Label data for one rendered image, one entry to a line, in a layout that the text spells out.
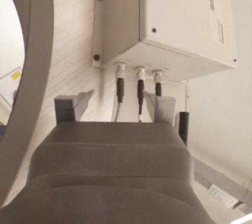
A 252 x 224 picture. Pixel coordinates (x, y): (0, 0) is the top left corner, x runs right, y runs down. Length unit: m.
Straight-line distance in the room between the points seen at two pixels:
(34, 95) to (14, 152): 0.06
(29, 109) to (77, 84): 0.09
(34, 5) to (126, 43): 0.11
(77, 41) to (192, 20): 0.16
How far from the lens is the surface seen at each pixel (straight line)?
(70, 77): 0.27
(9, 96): 6.55
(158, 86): 0.30
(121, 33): 0.24
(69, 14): 0.30
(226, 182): 5.23
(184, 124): 0.36
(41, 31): 0.23
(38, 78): 0.21
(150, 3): 0.21
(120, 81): 0.26
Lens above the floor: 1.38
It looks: 28 degrees up
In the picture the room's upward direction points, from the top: 47 degrees clockwise
